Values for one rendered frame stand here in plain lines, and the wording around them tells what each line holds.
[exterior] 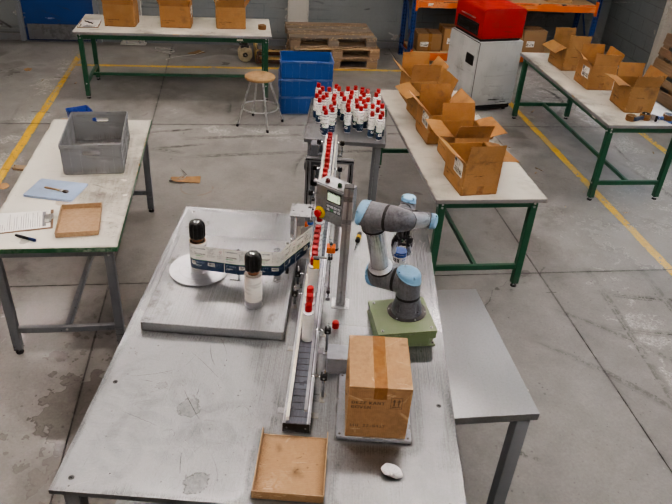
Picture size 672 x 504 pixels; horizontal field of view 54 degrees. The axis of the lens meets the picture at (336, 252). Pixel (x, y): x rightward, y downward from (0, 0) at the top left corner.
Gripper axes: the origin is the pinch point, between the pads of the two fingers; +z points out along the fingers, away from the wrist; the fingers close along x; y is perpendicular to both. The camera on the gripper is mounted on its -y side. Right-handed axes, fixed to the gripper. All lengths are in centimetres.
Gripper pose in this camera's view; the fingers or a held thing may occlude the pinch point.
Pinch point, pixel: (400, 253)
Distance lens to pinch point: 352.3
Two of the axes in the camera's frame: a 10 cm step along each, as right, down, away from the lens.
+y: 1.3, 5.4, -8.3
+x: 9.9, -0.2, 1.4
